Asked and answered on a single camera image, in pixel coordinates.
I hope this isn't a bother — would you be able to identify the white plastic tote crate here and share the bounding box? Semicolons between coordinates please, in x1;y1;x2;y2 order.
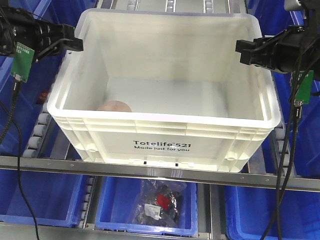
47;8;281;173

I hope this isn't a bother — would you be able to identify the right green circuit board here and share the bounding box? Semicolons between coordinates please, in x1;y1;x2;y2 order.
294;70;314;107

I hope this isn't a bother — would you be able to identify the blue bin upper left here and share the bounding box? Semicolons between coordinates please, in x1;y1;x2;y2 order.
0;0;97;148

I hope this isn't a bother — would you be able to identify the left white roller track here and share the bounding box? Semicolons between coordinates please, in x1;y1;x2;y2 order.
22;101;52;158

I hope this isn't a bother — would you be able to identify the pink plush ball toy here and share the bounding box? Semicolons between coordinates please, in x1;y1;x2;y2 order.
97;100;132;113

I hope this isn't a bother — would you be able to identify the white roller track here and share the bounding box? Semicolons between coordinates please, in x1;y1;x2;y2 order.
272;122;291;176
22;101;52;158

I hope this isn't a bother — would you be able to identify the blue plastic bin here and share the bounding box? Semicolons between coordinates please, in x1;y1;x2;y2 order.
0;169;89;228
95;177;198;237
223;184;320;240

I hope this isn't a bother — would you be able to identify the black cable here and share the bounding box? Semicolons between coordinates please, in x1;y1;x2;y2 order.
0;77;41;240
261;49;316;240

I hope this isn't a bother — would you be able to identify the green circuit board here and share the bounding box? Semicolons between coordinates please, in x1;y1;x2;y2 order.
294;70;314;107
10;42;35;83

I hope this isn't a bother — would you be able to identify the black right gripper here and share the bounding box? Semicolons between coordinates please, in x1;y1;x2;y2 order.
235;25;320;81

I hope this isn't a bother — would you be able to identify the blue plastic bin left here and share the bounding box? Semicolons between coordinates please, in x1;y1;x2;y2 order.
0;169;89;228

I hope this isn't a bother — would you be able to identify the blue bin upper right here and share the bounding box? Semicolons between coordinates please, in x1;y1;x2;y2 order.
247;0;320;179

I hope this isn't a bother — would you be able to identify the blue plastic bin right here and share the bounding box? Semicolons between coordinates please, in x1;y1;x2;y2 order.
223;184;320;240

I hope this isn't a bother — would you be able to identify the blue plastic bin middle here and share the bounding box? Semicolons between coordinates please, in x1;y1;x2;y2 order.
95;177;198;237

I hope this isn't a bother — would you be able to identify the right white roller track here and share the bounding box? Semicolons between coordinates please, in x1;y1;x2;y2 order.
272;122;291;176

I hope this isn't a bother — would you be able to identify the left black cable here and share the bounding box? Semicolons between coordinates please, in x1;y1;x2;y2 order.
0;77;41;240

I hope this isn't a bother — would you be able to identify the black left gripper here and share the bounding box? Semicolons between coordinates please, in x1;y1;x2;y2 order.
0;7;84;62

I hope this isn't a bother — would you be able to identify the plastic bag of parts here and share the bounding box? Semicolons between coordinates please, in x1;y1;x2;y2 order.
128;179;187;228

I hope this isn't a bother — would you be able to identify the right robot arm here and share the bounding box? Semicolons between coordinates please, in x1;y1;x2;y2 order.
235;0;320;81

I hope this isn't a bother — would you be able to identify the metal shelf front rail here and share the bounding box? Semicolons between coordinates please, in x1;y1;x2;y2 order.
0;155;320;193

